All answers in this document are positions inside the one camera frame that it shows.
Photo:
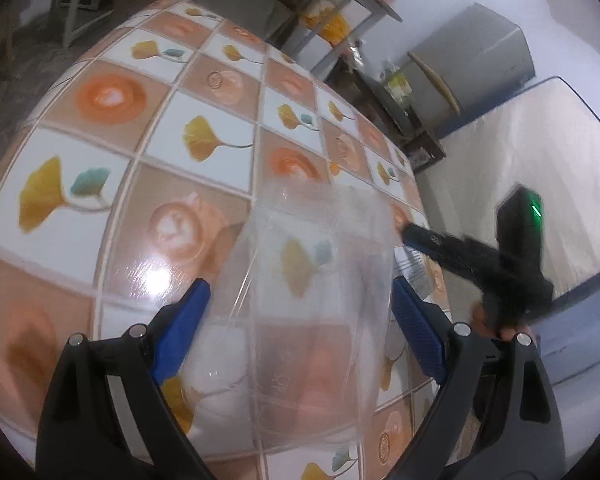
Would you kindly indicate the wooden chair with curved back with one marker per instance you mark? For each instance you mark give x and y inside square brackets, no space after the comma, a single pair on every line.
[437,82]

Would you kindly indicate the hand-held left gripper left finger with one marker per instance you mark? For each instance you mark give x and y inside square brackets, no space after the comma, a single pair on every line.
[182,330]

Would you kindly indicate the white sack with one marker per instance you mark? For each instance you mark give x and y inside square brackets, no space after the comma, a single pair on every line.
[240,5]

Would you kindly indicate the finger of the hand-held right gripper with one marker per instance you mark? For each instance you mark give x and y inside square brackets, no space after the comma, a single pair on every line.
[455,265]
[445,242]

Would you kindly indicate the tile pattern tablecloth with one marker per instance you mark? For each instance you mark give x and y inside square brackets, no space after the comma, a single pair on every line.
[105,95]

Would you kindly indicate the white mattress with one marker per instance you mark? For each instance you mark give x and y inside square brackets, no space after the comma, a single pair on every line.
[530,150]

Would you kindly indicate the dark wooden stool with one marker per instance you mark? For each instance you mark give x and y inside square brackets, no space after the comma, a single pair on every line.
[422,152]

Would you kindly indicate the green and white boxes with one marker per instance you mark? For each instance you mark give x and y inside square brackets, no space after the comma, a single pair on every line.
[397,85]

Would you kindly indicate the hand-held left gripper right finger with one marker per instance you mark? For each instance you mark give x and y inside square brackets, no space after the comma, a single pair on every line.
[415,330]

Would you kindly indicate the grey side table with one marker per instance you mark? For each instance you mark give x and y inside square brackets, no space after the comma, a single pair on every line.
[360,2]

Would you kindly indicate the person's right hand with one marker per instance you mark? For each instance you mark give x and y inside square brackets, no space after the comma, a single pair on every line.
[480,323]

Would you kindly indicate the clear plastic sheet bag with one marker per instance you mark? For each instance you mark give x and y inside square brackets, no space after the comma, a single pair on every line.
[305,320]

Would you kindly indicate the yellow bag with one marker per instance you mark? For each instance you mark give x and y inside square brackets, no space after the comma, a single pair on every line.
[327,22]

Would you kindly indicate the grey refrigerator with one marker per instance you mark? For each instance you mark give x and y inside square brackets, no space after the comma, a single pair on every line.
[480,55]

